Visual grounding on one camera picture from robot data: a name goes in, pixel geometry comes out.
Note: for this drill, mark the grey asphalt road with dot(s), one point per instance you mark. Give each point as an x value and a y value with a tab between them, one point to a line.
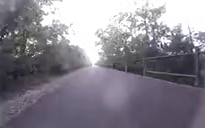
123	103

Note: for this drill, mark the wooden rail fence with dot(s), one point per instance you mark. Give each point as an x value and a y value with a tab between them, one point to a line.
170	66

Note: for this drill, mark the gravel and leaf verge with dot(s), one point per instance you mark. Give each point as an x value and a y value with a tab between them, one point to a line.
20	100

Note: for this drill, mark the row of trees and bushes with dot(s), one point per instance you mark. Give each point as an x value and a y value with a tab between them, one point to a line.
26	46

